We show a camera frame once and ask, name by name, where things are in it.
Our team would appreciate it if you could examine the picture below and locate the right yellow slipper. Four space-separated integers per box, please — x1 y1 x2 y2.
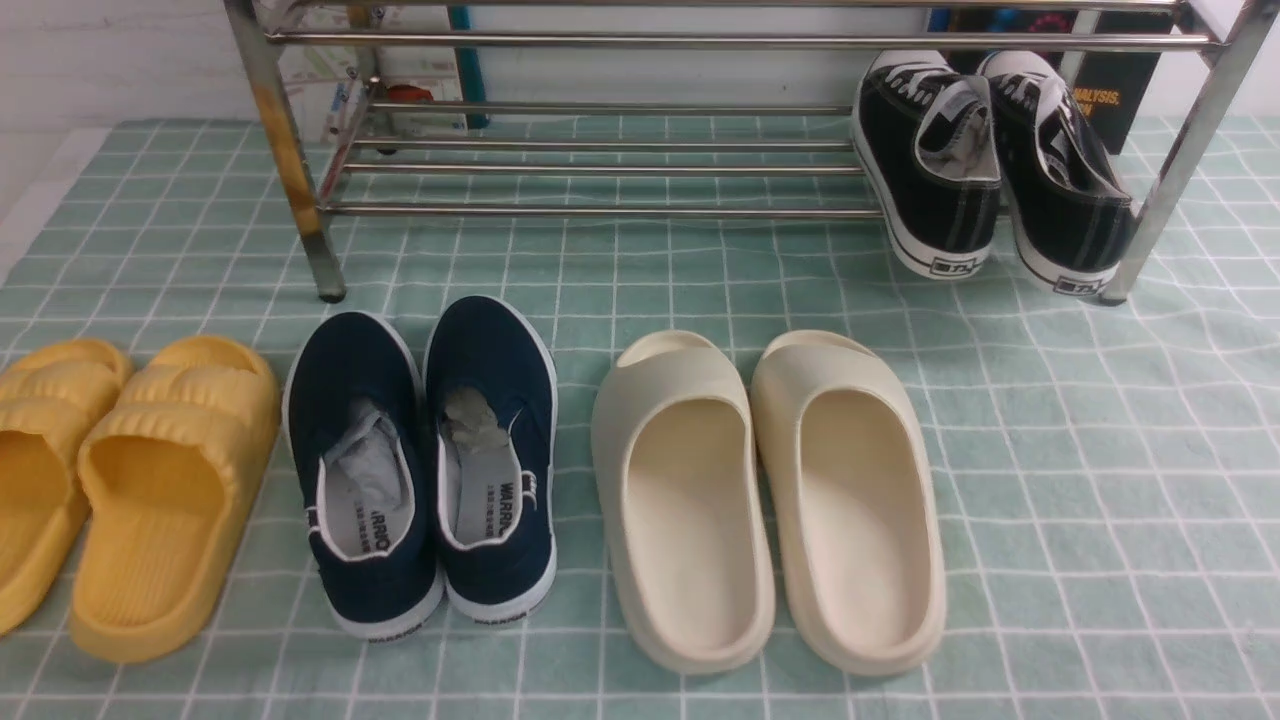
69 334 282 664

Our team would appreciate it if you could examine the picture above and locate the yellow slipper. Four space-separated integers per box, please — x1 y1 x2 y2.
69 334 282 664
1 338 133 634

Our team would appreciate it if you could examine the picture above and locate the metal shoe rack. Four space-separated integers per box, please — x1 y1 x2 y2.
224 1 1277 306

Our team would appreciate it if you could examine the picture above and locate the white box with red item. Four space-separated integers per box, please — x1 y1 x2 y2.
273 4 468 143

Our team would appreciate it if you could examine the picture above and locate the right black canvas sneaker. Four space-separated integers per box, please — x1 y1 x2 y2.
978 50 1137 297

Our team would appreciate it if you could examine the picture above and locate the green checked cloth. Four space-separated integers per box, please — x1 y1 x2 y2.
3 117 1277 719

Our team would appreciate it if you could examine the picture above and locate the left cream slipper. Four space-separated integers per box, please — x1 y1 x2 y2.
590 331 776 675

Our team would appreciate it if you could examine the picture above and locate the left black canvas sneaker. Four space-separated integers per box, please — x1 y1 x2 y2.
851 50 1002 281

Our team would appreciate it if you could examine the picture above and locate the black book behind rack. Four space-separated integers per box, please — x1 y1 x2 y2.
928 8 1172 155

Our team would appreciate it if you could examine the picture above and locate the navy sneaker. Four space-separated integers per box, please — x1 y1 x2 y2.
282 311 444 642
422 295 558 625

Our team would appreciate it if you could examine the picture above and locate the left yellow slipper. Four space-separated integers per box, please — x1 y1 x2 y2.
1 338 133 634

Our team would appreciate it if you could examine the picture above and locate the black canvas sneaker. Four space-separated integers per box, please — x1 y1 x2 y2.
978 50 1137 297
851 50 1002 281

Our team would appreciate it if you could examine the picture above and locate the cream slipper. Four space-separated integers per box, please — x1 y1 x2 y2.
750 331 947 676
590 331 776 675

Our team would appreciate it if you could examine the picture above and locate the right cream slipper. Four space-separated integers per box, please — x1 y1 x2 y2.
750 331 947 676

